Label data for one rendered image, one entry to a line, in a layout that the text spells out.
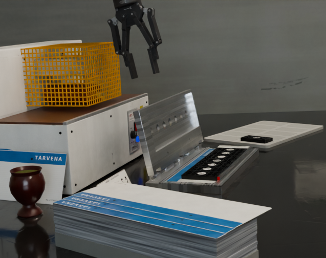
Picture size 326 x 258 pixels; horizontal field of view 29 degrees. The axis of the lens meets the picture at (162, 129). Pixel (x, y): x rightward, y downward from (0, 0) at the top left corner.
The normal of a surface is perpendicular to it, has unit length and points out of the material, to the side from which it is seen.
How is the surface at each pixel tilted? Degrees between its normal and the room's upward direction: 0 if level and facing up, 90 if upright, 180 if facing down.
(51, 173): 69
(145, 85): 90
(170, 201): 0
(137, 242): 90
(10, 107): 90
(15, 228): 0
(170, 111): 79
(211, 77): 90
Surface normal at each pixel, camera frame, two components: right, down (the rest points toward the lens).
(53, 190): -0.40, -0.18
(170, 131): 0.91, -0.18
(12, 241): -0.05, -0.98
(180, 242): -0.63, 0.17
